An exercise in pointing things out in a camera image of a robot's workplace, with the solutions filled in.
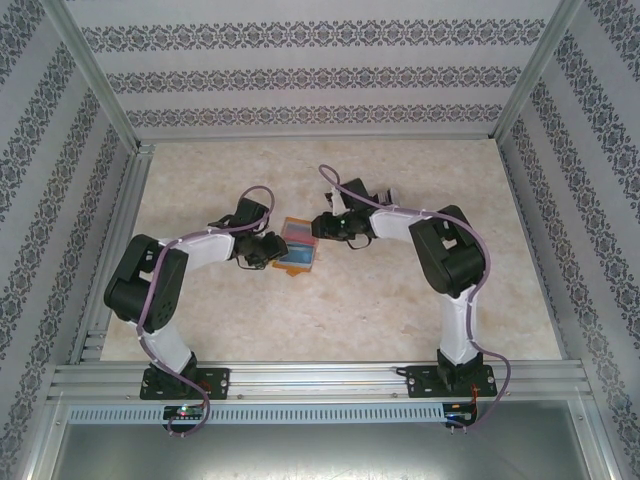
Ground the aluminium lower frame beam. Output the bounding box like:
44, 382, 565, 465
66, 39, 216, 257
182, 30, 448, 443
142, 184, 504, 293
574, 394, 624, 480
19, 394, 71, 480

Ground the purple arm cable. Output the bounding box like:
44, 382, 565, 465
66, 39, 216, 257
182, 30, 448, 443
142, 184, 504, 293
137, 185, 277, 437
318, 164, 515, 432

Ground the small controller circuit board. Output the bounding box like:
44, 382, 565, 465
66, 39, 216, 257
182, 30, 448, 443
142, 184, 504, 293
444, 402, 480, 426
163, 404, 207, 422

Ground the grey sheet metal panel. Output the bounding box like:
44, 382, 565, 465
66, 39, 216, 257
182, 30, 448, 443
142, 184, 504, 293
49, 423, 596, 480

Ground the grey-blue card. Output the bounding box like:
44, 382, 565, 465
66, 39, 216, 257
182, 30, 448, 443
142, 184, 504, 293
282, 244, 317, 264

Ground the aluminium frame post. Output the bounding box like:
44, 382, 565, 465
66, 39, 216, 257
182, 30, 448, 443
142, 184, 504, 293
47, 0, 142, 149
491, 0, 585, 146

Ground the orange card holder wallet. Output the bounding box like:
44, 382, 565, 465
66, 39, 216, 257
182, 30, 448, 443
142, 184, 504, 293
272, 215, 321, 280

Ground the slotted grey cable duct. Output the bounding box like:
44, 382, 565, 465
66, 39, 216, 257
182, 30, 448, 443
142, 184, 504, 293
67, 402, 446, 424

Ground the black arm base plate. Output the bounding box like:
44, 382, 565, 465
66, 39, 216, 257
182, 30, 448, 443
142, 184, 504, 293
405, 364, 500, 400
141, 368, 231, 401

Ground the aluminium frame cross beam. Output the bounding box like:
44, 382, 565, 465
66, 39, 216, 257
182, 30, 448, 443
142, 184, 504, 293
134, 132, 501, 147

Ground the grooved aluminium side rail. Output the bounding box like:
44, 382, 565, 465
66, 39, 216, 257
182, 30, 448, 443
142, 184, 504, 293
69, 142, 157, 365

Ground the pink card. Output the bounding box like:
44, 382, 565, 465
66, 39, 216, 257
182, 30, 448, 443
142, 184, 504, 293
283, 219, 318, 244

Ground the wide aluminium mounting rail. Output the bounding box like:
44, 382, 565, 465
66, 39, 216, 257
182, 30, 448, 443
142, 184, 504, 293
47, 360, 594, 401

